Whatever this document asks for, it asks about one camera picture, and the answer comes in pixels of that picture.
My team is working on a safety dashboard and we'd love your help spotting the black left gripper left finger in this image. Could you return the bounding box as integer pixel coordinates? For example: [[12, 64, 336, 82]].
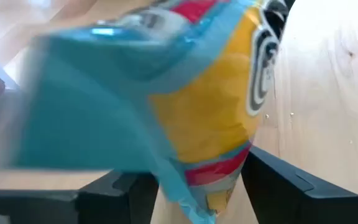
[[78, 169, 160, 224]]

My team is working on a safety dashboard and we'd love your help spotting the blue yellow beef noodle packet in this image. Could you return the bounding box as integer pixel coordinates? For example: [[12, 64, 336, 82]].
[[9, 0, 290, 224]]

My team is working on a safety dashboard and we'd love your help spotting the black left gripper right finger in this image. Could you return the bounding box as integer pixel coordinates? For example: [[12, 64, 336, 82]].
[[241, 145, 358, 224]]

